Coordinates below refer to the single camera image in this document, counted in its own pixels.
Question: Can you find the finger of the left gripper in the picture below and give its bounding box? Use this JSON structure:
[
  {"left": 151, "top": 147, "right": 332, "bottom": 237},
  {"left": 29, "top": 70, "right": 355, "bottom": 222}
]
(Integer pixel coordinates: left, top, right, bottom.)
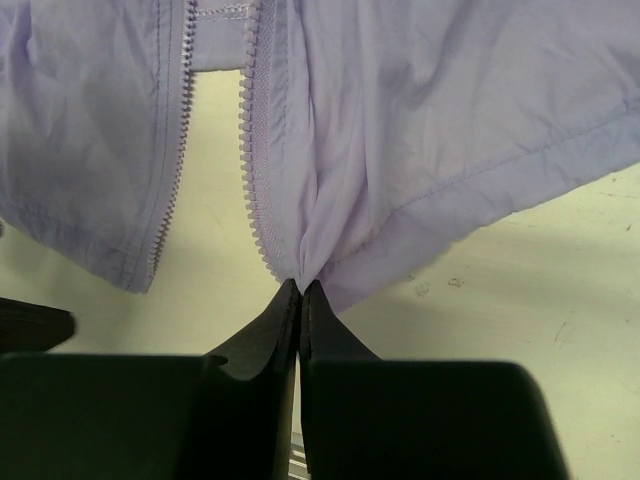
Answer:
[{"left": 0, "top": 298, "right": 76, "bottom": 353}]

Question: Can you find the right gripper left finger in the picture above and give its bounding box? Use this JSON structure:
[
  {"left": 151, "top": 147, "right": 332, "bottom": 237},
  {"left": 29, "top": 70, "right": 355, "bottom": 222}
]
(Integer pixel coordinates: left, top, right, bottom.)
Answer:
[{"left": 1, "top": 281, "right": 300, "bottom": 479}]

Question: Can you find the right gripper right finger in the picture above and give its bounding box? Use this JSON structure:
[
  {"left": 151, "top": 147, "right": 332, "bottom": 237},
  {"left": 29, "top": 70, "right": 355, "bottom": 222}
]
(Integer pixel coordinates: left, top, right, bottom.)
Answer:
[{"left": 299, "top": 282, "right": 569, "bottom": 479}]

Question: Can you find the lilac zip-up jacket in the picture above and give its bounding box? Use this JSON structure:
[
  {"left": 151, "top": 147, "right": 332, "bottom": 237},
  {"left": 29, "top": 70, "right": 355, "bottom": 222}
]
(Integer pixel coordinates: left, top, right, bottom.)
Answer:
[{"left": 1, "top": 1, "right": 639, "bottom": 310}]

